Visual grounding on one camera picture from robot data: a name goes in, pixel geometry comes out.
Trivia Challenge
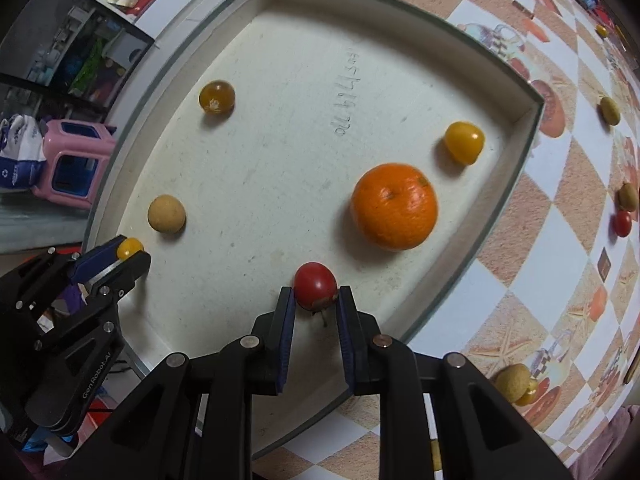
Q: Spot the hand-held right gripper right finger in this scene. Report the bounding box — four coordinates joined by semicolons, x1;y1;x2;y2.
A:
336;285;574;480

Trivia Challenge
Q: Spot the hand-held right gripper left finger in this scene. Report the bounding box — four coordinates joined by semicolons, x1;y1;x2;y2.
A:
65;286;297;480

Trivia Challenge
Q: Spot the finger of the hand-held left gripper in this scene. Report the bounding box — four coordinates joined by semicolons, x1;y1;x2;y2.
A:
84;251;152;307
69;235;133;285

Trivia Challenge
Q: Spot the white shallow box tray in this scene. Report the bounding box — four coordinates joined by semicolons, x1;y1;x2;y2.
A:
82;0;546;461

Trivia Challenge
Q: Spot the tan longan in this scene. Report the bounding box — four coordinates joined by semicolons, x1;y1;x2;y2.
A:
494;363;532;404
147;194;187;234

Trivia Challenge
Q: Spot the pink plastic stool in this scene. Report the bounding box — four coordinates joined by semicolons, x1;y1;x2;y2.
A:
31;119;119;211

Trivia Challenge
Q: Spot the white and blue plastic bag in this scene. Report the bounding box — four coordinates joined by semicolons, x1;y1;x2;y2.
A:
0;113;49;192

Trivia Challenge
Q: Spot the orange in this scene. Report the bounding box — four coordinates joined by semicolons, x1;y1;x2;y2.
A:
350;162;439;252

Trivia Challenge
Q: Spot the brownish orange cherry tomato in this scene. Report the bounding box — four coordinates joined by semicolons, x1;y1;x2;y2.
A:
198;79;236;115

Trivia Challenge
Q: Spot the glass door cabinet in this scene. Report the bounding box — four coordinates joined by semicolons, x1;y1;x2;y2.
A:
0;0;157;128

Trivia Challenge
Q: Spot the checkered printed tablecloth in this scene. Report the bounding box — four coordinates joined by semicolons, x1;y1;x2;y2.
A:
150;0;640;480

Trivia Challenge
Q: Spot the pink cloth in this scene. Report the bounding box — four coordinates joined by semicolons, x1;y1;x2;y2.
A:
569;404;640;480

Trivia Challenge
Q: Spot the brown longan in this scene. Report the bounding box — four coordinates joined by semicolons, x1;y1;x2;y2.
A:
618;182;639;212

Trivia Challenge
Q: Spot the olive green fruit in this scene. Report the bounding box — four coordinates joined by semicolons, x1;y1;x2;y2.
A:
599;96;622;127

